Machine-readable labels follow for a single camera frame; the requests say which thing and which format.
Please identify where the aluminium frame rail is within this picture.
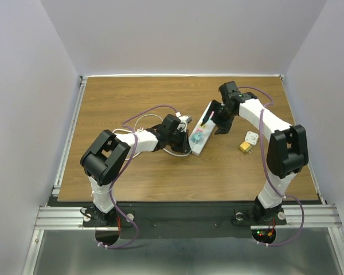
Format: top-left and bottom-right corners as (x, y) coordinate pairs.
(21, 74), (344, 275)

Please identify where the white power strip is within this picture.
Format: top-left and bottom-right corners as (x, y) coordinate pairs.
(189, 103), (216, 156)

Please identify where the white power strip cord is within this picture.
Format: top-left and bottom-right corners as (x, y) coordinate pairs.
(114, 128), (193, 158)

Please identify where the white square charger plug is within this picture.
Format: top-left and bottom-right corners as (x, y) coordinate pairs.
(245, 131), (259, 146)

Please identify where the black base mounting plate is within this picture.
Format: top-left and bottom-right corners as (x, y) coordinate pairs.
(81, 201), (287, 239)

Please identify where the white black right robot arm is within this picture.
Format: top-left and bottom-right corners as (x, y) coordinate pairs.
(201, 81), (308, 223)

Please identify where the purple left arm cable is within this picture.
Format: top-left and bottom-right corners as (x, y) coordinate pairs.
(96, 105), (181, 249)

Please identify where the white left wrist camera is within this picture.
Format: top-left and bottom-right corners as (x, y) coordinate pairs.
(175, 112), (192, 131)

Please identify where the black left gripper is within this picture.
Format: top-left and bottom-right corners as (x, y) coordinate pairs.
(167, 128), (191, 154)

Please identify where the teal charger plug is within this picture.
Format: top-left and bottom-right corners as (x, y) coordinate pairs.
(190, 132), (204, 144)

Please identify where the yellow usb charger plug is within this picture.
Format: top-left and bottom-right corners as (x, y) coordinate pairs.
(239, 142), (253, 154)

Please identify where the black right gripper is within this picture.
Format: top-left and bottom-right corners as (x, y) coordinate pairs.
(201, 99), (236, 135)

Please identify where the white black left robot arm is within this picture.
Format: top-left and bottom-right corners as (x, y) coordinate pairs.
(80, 113), (192, 226)

